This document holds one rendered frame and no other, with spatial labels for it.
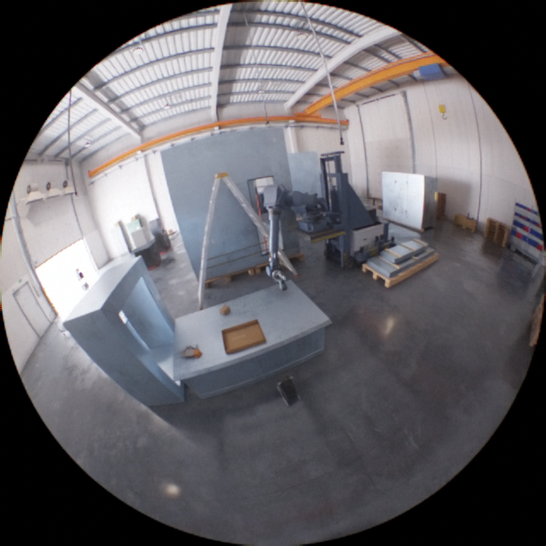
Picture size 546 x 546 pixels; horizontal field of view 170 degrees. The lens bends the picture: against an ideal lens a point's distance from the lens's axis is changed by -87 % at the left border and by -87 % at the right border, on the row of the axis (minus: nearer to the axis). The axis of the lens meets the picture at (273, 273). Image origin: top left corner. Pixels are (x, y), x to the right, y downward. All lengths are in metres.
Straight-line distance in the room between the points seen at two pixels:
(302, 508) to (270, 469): 0.54
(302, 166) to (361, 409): 7.89
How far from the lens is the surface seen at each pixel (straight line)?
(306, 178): 8.12
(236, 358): 1.83
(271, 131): 4.26
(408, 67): 9.17
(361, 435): 2.16
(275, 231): 2.49
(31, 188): 10.91
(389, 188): 8.37
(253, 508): 2.19
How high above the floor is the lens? 2.07
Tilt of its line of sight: 29 degrees down
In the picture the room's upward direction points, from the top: 10 degrees counter-clockwise
